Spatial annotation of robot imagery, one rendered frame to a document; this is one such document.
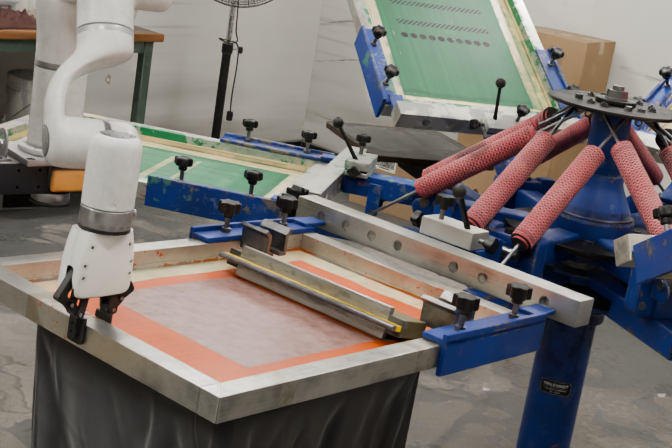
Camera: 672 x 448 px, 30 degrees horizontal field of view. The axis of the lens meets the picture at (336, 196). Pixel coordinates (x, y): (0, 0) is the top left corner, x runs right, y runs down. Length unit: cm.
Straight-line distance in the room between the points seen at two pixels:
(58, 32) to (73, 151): 49
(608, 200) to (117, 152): 141
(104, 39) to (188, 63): 524
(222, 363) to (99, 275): 22
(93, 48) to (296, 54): 588
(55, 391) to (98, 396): 13
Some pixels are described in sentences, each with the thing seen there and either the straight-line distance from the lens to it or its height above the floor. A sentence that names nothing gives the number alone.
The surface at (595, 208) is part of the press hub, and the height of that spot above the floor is 108.
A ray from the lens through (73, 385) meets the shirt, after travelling 203.
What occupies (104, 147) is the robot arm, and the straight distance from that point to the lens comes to 175.
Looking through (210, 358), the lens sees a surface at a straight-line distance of 187.
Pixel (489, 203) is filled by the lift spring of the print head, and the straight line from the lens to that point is 264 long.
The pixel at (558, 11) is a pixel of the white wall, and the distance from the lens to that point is 680.
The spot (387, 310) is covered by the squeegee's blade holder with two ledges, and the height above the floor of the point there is 102.
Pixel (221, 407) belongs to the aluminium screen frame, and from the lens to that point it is 165.
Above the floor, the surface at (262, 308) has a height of 98.
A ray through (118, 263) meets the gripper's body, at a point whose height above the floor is 112.
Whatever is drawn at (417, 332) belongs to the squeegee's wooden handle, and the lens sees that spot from 210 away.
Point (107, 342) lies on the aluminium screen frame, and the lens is 180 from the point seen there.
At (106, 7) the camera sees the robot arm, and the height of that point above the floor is 146.
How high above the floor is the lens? 168
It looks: 14 degrees down
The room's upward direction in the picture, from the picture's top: 9 degrees clockwise
